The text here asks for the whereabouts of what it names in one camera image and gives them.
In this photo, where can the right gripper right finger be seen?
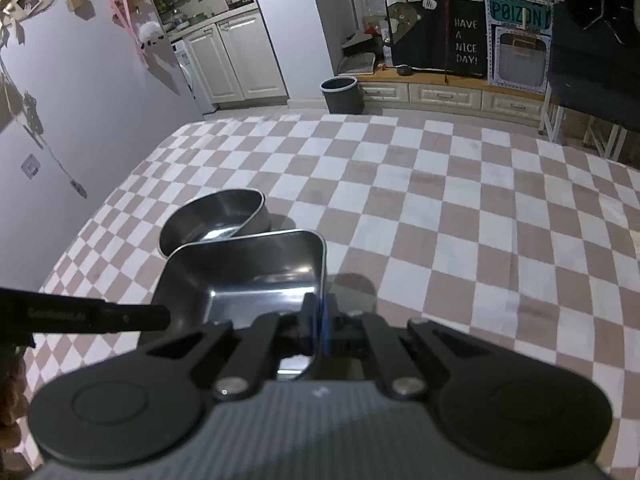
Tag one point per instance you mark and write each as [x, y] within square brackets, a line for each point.
[359, 345]

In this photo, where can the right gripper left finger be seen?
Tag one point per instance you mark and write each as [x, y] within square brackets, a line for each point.
[271, 338]

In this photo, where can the rectangular steel container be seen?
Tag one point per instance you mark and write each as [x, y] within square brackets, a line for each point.
[241, 279]

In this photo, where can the person's left hand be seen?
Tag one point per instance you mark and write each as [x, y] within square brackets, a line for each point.
[13, 407]

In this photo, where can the oval steel bowl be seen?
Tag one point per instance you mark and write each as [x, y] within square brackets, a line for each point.
[216, 216]

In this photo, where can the checkered brown white tablecloth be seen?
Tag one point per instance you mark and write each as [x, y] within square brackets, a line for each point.
[504, 236]

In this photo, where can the dark grey trash bin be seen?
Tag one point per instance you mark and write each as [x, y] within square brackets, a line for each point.
[343, 95]

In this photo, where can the low wooden tv cabinet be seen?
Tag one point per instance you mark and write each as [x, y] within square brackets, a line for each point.
[450, 95]

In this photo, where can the white kitchen cabinet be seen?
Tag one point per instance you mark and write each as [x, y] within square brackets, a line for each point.
[228, 61]

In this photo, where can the black have a nice day sign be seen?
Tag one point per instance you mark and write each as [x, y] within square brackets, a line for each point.
[466, 38]

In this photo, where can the poizon blue white box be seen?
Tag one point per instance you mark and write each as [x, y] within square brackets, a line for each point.
[519, 37]

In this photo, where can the dark blue folding table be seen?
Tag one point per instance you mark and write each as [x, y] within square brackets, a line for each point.
[595, 70]

